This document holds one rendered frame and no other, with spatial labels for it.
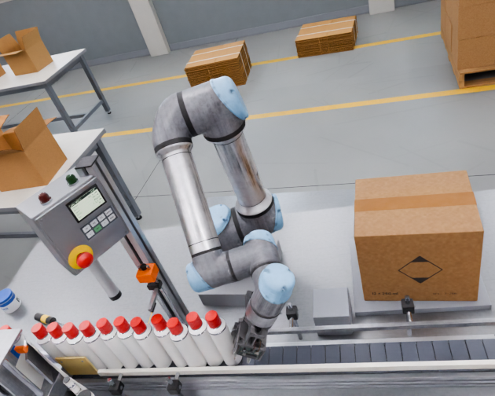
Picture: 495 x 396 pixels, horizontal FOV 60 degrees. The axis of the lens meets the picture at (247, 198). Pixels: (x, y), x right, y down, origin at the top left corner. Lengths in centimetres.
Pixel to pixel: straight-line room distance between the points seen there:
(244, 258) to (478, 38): 328
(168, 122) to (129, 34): 614
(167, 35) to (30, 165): 451
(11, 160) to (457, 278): 233
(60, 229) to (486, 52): 358
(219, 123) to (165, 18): 579
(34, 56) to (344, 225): 423
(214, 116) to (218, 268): 36
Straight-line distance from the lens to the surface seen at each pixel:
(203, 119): 106
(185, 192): 103
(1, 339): 135
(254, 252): 100
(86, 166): 104
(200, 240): 102
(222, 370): 124
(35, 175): 277
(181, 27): 678
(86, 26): 748
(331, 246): 154
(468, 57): 406
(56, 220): 103
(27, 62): 526
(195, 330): 117
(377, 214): 120
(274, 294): 93
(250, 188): 122
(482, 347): 125
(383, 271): 125
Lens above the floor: 193
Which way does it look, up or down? 37 degrees down
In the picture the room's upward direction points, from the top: 19 degrees counter-clockwise
